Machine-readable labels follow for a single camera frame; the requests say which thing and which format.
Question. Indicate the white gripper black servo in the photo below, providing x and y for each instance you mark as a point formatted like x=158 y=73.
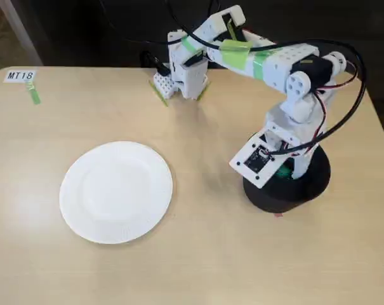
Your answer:
x=300 y=166

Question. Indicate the green cube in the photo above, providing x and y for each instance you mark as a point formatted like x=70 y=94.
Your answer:
x=283 y=174

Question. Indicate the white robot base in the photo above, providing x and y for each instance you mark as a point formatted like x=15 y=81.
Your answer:
x=191 y=79

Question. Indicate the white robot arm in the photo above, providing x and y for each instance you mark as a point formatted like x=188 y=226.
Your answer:
x=274 y=63

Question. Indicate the black round pot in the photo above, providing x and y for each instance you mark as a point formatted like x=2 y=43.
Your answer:
x=318 y=187

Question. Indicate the red tape piece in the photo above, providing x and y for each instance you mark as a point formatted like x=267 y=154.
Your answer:
x=279 y=215

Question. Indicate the short green base tape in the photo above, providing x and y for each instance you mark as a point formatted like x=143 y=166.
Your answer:
x=203 y=92

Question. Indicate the white paper plate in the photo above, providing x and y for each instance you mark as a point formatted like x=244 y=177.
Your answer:
x=115 y=193

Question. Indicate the green tape strip by label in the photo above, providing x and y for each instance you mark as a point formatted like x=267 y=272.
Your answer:
x=34 y=93

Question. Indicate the white MT18 label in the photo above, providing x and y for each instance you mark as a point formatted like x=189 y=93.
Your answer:
x=19 y=76

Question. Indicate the wrist camera on white plate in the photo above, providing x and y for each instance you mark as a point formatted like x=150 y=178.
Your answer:
x=242 y=163

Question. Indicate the white background post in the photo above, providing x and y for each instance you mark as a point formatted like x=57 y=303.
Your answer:
x=22 y=31

